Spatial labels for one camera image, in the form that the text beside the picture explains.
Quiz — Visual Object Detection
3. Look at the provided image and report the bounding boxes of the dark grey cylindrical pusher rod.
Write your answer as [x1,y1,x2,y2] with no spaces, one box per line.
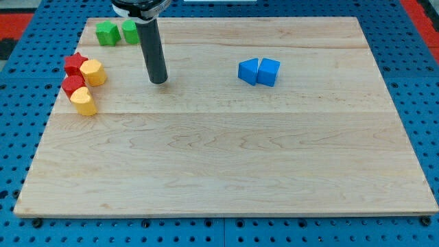
[136,19,168,84]

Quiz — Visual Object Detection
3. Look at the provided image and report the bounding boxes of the black silver robot wrist flange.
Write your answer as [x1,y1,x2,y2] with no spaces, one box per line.
[111,0,171,23]

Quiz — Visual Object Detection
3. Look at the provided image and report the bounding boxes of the yellow hexagon block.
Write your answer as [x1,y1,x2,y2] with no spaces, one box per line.
[80,59,107,86]

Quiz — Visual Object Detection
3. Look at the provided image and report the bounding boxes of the green star block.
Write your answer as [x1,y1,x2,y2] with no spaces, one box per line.
[95,21,121,46]

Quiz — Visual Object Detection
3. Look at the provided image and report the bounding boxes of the red star block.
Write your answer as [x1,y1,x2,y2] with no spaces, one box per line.
[64,52,88,77]

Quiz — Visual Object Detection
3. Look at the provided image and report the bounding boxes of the green cylinder block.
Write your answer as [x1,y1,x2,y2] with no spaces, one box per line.
[121,19,139,45]

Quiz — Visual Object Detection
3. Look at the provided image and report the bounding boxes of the red cylinder block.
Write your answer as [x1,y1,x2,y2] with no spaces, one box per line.
[61,75,86,99]

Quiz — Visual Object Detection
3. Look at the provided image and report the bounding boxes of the yellow heart block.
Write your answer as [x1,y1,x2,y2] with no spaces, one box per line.
[70,86,97,116]

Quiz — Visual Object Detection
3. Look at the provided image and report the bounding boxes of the blue triangular block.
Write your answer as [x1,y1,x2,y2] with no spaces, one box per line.
[237,58,259,86]

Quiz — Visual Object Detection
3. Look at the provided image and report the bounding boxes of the blue cube block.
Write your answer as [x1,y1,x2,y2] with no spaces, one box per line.
[257,58,281,87]

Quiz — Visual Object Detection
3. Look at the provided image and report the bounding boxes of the light wooden board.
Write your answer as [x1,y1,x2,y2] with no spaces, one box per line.
[14,17,438,218]

